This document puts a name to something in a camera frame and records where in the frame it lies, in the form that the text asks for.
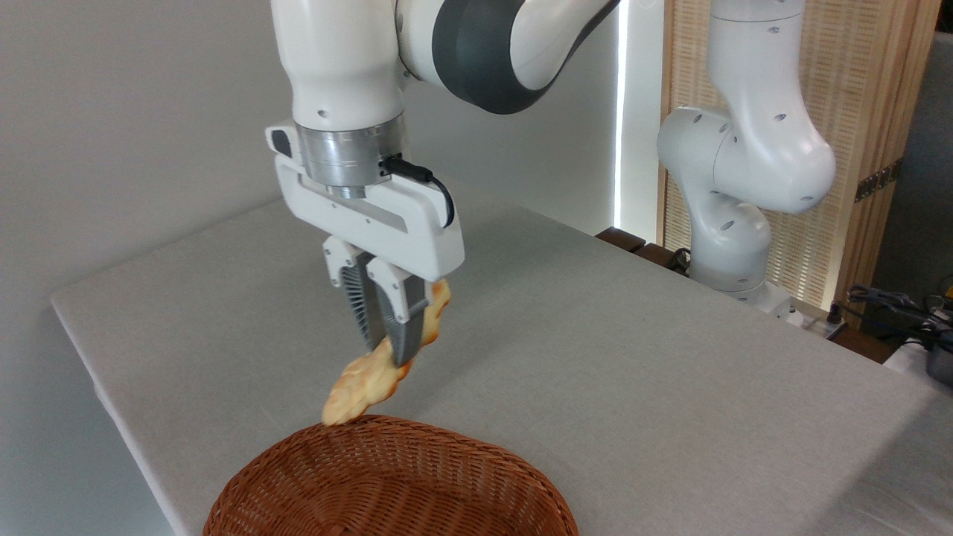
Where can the dark wooden furniture edge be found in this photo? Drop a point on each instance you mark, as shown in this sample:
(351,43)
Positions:
(622,238)

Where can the black screen hinge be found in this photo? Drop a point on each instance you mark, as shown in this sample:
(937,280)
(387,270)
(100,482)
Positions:
(878,180)

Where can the grey tablecloth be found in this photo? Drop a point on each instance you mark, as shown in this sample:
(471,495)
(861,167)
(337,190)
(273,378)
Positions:
(633,387)

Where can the golden leaf-shaped bread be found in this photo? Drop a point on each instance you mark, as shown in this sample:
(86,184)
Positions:
(363,385)

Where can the white vertical light strip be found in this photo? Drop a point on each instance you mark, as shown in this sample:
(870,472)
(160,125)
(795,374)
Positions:
(622,112)

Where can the wooden slatted screen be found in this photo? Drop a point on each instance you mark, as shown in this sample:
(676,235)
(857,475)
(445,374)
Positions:
(856,89)

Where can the brown wicker basket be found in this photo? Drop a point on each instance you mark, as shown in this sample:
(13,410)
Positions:
(417,484)

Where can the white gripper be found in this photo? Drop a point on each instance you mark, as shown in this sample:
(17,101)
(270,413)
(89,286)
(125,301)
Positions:
(409,234)

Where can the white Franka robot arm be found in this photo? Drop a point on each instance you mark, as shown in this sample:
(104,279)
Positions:
(748,149)

